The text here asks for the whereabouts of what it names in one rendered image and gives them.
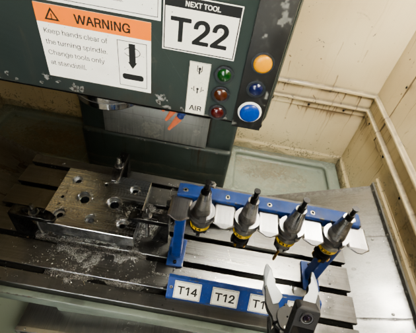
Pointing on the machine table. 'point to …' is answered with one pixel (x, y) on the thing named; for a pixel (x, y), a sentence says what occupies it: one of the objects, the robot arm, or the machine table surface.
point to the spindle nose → (104, 103)
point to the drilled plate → (87, 230)
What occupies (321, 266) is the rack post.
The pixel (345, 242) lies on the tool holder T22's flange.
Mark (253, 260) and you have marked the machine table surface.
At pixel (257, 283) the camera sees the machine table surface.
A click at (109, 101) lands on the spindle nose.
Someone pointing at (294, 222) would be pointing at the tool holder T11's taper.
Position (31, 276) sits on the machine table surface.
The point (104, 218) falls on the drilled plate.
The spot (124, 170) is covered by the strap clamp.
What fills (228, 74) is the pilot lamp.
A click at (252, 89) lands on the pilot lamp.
